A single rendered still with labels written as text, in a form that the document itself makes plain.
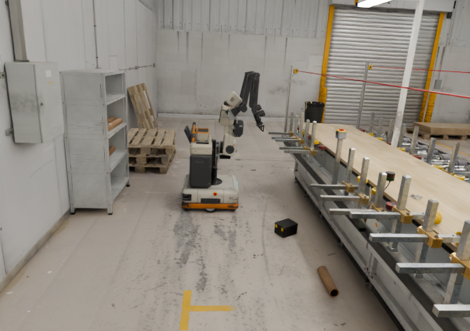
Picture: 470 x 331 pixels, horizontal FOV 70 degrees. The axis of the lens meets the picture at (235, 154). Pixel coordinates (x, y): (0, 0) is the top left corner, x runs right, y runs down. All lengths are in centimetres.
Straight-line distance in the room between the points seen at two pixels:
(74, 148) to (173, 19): 666
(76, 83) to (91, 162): 83
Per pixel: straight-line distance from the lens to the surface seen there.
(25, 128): 304
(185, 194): 395
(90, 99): 376
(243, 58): 994
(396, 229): 223
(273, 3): 1018
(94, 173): 395
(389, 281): 288
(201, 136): 393
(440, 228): 226
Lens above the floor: 176
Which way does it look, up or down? 16 degrees down
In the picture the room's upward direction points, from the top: 3 degrees clockwise
